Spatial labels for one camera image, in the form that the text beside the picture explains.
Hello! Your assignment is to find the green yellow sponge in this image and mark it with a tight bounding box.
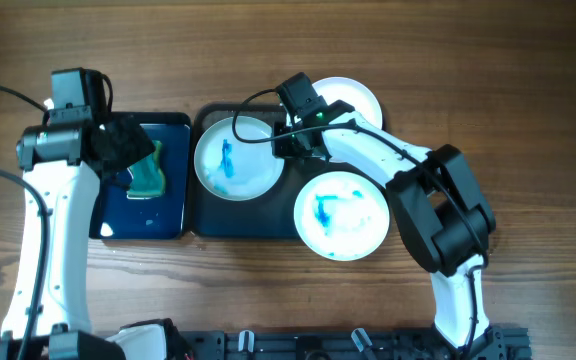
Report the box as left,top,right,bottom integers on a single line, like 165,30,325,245
126,140,166,200

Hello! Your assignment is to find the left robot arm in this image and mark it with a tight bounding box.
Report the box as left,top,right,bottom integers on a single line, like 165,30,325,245
0,68,155,359

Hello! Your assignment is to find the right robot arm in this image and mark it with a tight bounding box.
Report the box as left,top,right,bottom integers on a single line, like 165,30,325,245
271,72,496,356

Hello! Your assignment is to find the white plate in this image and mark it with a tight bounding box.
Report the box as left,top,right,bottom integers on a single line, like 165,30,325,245
293,171,390,261
194,117,285,201
287,76,384,164

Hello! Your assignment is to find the dark blue water tray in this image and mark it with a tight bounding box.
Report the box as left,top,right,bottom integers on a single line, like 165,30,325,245
89,112,192,240

